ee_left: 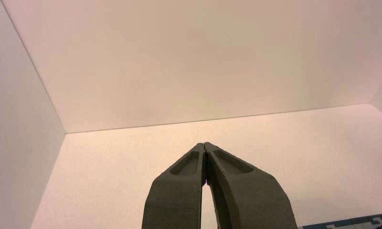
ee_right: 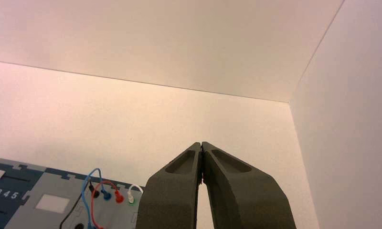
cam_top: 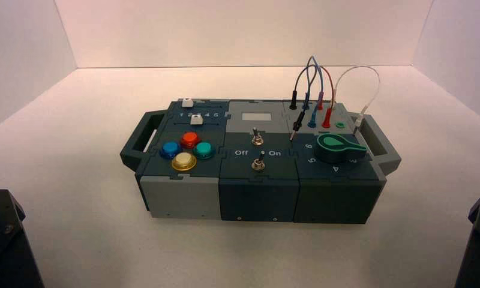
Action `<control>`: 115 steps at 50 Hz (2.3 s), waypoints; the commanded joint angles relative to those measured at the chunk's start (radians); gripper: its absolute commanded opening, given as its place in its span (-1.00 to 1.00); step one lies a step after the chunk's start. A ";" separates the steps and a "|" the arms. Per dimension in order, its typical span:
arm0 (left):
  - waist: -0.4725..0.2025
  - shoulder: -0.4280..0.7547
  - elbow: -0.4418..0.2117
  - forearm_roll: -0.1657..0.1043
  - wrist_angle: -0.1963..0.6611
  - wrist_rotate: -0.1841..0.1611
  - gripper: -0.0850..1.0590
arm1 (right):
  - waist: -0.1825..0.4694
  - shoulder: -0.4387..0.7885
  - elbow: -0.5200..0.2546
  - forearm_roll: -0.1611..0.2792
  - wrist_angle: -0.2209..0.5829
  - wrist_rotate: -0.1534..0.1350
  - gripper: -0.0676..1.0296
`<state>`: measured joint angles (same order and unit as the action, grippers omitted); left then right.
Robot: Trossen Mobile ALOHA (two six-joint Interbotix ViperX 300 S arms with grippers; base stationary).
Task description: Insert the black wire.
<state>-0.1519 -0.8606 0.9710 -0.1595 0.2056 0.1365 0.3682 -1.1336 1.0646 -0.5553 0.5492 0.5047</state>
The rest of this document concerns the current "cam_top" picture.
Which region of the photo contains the grey and teal control box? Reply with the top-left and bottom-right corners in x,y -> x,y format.
119,98 -> 402,224

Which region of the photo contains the black jumper wire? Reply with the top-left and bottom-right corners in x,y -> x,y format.
289,64 -> 319,142

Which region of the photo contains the small grey display screen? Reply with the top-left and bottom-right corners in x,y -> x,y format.
241,112 -> 272,122

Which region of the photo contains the teal push button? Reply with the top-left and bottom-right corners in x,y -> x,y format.
193,142 -> 215,160

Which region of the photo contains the red push button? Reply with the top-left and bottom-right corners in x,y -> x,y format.
179,131 -> 202,149

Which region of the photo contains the yellow push button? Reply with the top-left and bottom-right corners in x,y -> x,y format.
171,152 -> 197,172

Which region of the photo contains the blue push button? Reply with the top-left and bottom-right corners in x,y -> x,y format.
160,141 -> 183,160

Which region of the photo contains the green rotary knob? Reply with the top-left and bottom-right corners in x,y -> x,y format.
314,133 -> 368,165

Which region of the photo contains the blue jumper wire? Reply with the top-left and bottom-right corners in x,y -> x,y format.
302,55 -> 325,128

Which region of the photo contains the red jumper wire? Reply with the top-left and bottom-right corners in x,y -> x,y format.
317,65 -> 336,129

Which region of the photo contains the white jumper wire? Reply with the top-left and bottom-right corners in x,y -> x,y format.
331,65 -> 381,136

